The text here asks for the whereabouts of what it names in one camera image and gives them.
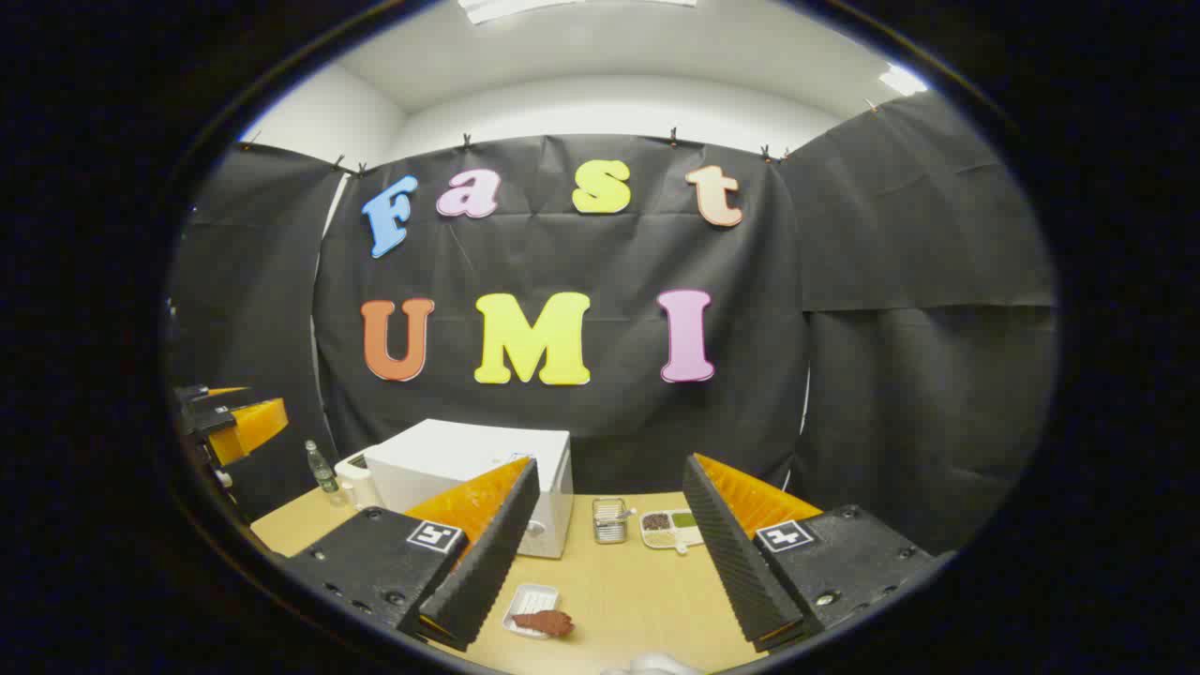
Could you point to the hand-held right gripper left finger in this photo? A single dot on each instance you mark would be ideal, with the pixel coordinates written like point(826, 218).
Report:
point(487, 562)

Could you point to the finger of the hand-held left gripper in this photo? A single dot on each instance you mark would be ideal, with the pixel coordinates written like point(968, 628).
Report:
point(211, 392)
point(248, 427)

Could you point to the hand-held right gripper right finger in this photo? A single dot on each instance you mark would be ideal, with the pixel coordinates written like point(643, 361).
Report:
point(736, 562)

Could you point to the brown meat slice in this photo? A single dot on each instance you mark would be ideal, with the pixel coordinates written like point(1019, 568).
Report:
point(546, 622)

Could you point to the white microwave oven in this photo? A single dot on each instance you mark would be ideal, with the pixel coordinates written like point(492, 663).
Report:
point(450, 464)

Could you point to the white rectangular plastic tray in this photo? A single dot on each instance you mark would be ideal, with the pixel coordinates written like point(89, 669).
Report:
point(532, 598)

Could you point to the white divided dish with beans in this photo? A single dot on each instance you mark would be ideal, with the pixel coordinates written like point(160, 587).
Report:
point(670, 530)

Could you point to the clear plastic water bottle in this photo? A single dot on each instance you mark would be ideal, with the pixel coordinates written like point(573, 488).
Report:
point(323, 473)

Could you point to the white toaster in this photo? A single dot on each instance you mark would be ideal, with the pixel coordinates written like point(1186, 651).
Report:
point(361, 483)

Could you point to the black backdrop cloth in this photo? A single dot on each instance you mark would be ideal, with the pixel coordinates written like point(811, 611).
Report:
point(600, 412)

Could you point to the ceiling light panel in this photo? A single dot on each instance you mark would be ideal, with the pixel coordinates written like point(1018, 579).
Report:
point(903, 80)
point(562, 7)

